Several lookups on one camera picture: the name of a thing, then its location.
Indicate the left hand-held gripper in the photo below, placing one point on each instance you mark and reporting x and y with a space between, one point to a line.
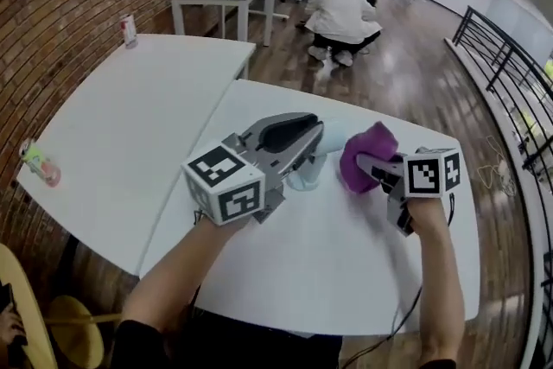
224 186

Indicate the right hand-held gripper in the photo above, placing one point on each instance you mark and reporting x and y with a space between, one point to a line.
425 177

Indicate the purple cloth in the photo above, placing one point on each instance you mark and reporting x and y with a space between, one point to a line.
367 151

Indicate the person's left forearm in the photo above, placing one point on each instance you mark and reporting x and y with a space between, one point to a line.
181 272

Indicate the person's right forearm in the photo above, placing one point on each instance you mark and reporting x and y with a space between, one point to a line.
436 281

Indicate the black metal railing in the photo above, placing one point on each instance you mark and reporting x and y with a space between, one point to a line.
462 26

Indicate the person's black clothing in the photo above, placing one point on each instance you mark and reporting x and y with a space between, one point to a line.
237 345

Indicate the yellow chair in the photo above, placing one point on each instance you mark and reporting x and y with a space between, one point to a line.
73 328

